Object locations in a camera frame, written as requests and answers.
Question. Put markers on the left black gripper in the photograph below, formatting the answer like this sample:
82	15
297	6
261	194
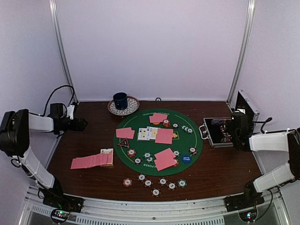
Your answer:
81	128

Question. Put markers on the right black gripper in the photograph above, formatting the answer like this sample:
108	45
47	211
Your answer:
251	125

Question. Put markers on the pink playing card deck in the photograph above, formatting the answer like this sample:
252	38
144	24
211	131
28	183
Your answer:
86	162

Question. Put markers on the triangular black red dealer button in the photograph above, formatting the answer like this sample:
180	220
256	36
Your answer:
124	143

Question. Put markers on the green chips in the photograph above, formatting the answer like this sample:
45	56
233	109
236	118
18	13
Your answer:
148	157
187	129
177	153

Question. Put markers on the red chips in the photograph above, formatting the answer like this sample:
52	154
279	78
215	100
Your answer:
176	163
166	123
131	153

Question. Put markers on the two of clubs card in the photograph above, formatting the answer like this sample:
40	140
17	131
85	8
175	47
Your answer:
142	134

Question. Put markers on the blue small blind button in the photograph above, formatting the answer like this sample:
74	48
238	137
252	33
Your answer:
186	159

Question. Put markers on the red poker chip stack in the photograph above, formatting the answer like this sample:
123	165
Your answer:
127	182

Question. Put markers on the face-down pink community card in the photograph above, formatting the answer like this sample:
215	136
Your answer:
164	136

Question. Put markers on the green poker chip stack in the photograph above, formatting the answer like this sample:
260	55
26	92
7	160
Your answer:
182	183

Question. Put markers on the nine of spades card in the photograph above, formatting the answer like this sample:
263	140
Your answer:
148	133

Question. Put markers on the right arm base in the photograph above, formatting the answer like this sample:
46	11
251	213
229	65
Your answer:
246	208

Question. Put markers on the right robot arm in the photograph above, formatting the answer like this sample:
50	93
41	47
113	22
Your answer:
281	141

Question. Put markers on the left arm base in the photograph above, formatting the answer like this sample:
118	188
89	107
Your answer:
62	207

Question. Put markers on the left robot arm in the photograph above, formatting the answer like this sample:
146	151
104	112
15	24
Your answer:
15	143

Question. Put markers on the aluminium poker chip case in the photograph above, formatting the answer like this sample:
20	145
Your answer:
216	131

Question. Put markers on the playing card box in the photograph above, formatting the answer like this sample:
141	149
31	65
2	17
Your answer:
106	151

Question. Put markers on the dark blue mug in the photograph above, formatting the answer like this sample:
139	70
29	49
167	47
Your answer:
120	100

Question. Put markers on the patterned ceramic saucer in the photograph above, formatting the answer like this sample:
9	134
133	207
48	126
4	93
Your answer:
132	106

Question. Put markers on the round green poker mat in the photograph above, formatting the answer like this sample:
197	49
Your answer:
182	142

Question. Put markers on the scattered brown chip one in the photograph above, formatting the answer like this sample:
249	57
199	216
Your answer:
141	177

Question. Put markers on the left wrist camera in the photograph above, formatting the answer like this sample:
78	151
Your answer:
70	112

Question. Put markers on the right aluminium frame post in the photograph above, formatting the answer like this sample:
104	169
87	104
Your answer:
243	49

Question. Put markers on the aluminium frame post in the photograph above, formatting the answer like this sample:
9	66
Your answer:
56	25
243	49

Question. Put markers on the left aluminium frame post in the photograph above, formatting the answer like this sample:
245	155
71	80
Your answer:
56	25

